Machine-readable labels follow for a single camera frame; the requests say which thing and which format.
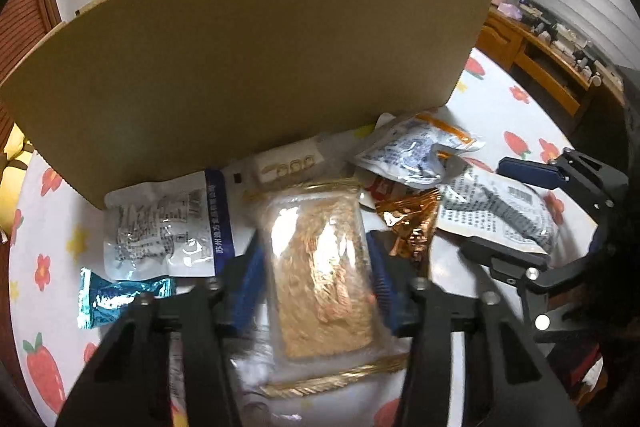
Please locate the red and white snack packet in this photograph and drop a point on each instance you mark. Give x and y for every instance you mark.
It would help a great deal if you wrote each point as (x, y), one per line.
(380, 189)

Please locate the wooden desk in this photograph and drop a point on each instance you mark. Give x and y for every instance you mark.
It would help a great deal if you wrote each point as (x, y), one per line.
(540, 62)

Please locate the brown slatted wooden door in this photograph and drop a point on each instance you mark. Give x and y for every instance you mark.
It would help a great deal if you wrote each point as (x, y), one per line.
(25, 17)

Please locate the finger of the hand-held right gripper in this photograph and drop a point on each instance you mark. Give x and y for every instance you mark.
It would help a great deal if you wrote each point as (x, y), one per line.
(530, 173)
(500, 257)

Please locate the dark patterned clothing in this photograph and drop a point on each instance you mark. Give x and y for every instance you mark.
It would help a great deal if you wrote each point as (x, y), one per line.
(585, 377)

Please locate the strawberry and flower printed cloth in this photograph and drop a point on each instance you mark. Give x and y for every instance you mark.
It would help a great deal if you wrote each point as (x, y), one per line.
(492, 109)

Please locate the white orange-edged snack pouch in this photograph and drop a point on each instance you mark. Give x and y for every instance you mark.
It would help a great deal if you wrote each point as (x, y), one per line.
(405, 152)

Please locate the clear gold-edged crispy snack packet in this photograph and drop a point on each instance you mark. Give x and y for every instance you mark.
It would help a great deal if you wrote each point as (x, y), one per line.
(320, 267)

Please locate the brown cardboard box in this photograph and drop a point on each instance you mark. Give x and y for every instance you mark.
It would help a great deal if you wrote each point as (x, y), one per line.
(250, 57)

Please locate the copper foil snack wrapper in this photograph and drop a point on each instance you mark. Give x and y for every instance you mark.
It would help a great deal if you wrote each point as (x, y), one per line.
(410, 222)

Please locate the yellow plush toy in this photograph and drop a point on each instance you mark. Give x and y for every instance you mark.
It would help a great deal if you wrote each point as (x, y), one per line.
(12, 157)

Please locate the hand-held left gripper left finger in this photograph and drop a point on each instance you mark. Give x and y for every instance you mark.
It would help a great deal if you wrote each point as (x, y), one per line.
(245, 292)

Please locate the white and blue snack pouch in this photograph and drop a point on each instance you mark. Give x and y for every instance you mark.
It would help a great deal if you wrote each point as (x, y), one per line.
(155, 232)

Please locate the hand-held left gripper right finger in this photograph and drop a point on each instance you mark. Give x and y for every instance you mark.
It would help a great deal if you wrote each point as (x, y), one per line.
(392, 287)

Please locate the small white cake packet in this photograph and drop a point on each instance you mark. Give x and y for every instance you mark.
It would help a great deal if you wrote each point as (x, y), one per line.
(287, 164)

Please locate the white text-printed snack pouch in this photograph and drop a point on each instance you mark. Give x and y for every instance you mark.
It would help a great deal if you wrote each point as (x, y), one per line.
(500, 212)

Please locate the teal foil candy wrapper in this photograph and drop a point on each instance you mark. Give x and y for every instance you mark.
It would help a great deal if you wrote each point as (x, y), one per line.
(115, 297)

